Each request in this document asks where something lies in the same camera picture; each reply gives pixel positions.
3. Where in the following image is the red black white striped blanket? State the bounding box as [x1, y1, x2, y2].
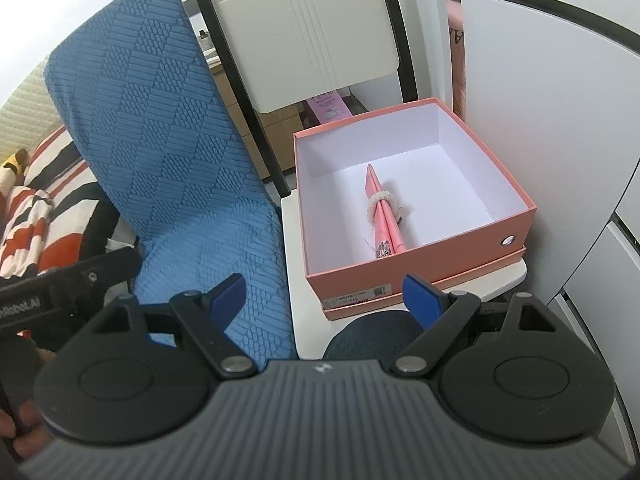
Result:
[0, 125, 141, 281]

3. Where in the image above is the white hair tie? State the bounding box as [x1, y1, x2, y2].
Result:
[362, 190, 405, 225]

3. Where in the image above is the white board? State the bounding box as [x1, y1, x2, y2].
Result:
[392, 0, 448, 111]

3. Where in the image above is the pink paper package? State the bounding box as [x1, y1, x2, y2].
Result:
[307, 92, 351, 123]

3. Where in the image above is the cream quilted pad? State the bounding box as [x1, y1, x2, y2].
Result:
[0, 62, 68, 153]

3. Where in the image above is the yellow plush toy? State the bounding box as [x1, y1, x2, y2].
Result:
[0, 147, 31, 186]

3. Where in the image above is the person's left hand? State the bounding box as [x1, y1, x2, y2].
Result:
[0, 347, 56, 473]

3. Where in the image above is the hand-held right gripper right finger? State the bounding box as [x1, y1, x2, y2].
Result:
[392, 273, 558, 376]

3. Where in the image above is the pink lettered carton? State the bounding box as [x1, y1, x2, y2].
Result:
[444, 0, 468, 123]

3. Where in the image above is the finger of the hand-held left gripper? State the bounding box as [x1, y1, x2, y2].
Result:
[87, 247, 143, 293]

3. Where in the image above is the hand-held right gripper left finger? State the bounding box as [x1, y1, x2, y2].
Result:
[92, 273, 258, 376]

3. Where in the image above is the person's leg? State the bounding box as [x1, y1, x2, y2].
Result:
[325, 310, 426, 361]

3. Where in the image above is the pink cardboard box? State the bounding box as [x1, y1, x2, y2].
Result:
[292, 97, 538, 301]

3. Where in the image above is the white cabinet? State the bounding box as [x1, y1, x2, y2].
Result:
[457, 0, 640, 321]

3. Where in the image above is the white chair black frame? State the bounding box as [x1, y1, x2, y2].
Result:
[189, 0, 528, 361]

